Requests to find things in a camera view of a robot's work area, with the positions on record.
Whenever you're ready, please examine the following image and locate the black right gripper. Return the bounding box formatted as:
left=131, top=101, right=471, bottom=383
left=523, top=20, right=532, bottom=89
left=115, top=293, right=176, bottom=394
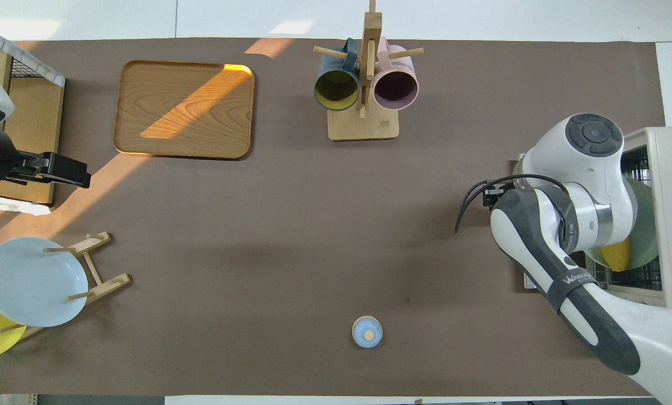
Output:
left=484, top=186, right=508, bottom=210

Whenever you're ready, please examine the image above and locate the yellow corn cob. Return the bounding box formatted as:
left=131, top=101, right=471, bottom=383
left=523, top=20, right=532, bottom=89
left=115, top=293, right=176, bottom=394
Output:
left=601, top=239, right=632, bottom=272

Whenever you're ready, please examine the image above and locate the mint green plate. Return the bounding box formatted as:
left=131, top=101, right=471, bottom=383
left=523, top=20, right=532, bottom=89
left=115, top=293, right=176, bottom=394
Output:
left=586, top=177, right=660, bottom=271

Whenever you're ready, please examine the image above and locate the wooden base board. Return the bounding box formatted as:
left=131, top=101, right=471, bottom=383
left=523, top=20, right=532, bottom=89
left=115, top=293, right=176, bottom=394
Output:
left=0, top=79, right=65, bottom=206

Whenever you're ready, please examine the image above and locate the white checked cloth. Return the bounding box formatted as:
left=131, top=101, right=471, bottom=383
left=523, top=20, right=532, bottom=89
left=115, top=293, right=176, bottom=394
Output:
left=0, top=21, right=66, bottom=88

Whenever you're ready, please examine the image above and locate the light blue plate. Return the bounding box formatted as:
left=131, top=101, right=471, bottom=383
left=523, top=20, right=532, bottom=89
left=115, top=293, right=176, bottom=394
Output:
left=0, top=237, right=89, bottom=328

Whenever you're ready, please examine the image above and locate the wooden plate rack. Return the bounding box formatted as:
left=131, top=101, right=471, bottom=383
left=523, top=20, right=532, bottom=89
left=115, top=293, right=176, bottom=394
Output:
left=0, top=231, right=131, bottom=341

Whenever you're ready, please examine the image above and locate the wooden tray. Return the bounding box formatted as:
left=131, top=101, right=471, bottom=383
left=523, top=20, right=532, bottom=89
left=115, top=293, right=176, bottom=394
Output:
left=112, top=60, right=256, bottom=160

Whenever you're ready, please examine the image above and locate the pink mug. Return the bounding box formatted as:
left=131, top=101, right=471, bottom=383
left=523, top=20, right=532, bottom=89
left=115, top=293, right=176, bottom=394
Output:
left=372, top=37, right=420, bottom=111

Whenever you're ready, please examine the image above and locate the wooden mug rack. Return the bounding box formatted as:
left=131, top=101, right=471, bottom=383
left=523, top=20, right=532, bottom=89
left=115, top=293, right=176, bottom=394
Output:
left=313, top=0, right=425, bottom=141

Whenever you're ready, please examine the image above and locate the dark blue mug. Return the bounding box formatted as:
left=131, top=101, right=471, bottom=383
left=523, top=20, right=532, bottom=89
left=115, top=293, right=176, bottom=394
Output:
left=313, top=38, right=361, bottom=112

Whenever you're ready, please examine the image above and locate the brown table mat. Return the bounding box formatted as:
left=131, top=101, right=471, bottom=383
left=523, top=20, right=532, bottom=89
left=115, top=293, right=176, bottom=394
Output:
left=0, top=38, right=665, bottom=397

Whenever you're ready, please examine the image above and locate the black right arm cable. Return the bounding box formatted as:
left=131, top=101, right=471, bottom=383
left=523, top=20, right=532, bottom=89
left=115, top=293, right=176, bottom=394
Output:
left=455, top=174, right=567, bottom=234

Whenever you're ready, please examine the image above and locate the black wire basket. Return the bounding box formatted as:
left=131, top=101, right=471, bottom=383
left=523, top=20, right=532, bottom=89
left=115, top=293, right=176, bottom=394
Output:
left=0, top=22, right=66, bottom=217

